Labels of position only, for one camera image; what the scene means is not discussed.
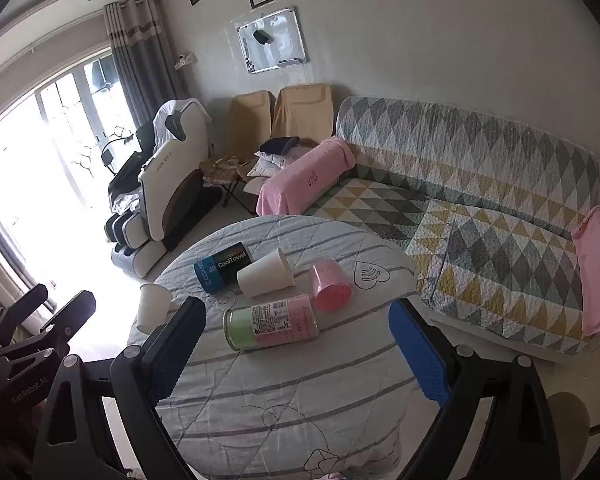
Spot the glass balcony door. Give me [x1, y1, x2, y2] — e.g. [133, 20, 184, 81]
[0, 45, 141, 306]

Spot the grey curtain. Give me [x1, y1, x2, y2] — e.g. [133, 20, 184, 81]
[103, 0, 191, 131]

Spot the pink plastic cup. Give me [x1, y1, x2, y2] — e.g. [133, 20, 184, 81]
[311, 257, 356, 312]

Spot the beige covered chair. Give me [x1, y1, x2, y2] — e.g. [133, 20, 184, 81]
[228, 91, 273, 161]
[272, 82, 335, 146]

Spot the green and pink canister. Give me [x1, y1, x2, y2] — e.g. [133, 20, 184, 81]
[223, 294, 321, 352]

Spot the dark folded clothing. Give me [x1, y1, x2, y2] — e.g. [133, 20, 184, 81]
[259, 136, 301, 157]

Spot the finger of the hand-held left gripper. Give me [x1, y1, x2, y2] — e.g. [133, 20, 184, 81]
[0, 290, 97, 382]
[0, 283, 49, 347]

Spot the pink towel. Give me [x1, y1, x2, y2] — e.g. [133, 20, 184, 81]
[570, 205, 600, 337]
[256, 136, 357, 217]

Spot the small folding table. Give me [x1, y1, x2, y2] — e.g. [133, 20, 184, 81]
[200, 157, 253, 206]

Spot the white paper cup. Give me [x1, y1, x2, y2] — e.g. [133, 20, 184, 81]
[236, 246, 295, 297]
[136, 283, 180, 334]

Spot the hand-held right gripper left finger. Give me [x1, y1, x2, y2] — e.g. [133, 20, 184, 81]
[32, 296, 207, 480]

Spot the white massage chair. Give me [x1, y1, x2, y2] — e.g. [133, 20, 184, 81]
[105, 100, 213, 278]

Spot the blue and black canister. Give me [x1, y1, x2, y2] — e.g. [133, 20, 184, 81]
[193, 241, 252, 293]

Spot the sofa with diamond quilt cover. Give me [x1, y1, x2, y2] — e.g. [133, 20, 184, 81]
[257, 95, 600, 361]

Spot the round table striped cloth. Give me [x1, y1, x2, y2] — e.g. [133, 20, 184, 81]
[127, 215, 421, 480]

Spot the white pillow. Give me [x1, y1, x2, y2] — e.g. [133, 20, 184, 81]
[247, 152, 287, 179]

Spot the black gooseneck stand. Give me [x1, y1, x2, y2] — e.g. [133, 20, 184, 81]
[100, 130, 136, 171]

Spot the wall whiteboard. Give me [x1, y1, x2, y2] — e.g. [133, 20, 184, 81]
[236, 6, 308, 75]

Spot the white cloth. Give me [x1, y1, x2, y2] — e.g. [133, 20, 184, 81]
[152, 99, 212, 146]

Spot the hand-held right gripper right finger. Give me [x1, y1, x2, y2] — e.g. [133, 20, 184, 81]
[388, 298, 562, 480]

